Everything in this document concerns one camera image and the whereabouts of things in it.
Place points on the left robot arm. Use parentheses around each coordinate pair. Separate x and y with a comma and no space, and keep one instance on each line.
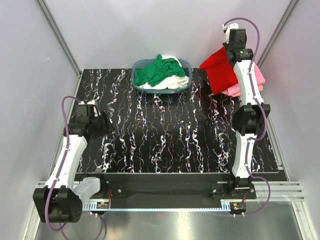
(59,200)

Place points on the red t-shirt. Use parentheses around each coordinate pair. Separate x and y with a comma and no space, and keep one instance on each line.
(220,73)

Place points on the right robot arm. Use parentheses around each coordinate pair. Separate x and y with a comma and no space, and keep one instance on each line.
(250,119)

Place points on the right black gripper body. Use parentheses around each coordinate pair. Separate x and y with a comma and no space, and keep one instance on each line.
(227,46)

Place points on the green t-shirt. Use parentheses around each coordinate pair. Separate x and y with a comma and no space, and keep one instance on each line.
(157,71)

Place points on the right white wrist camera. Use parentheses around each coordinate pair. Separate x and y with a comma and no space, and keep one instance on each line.
(227,30)

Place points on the white t-shirt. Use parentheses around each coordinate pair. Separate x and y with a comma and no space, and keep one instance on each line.
(172,83)

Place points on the folded salmon t-shirt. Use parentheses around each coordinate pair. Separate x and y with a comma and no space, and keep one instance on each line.
(261,88)

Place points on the aluminium frame rail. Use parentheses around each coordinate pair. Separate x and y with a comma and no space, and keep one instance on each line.
(260,191)

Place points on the folded pink t-shirt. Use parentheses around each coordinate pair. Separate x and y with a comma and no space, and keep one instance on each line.
(234,91)

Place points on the teal plastic basket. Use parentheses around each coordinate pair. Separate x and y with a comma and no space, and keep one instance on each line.
(144,62)

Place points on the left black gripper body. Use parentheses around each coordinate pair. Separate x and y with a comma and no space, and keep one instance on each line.
(102,125)

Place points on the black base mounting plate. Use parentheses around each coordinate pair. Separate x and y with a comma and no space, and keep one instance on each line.
(232,184)

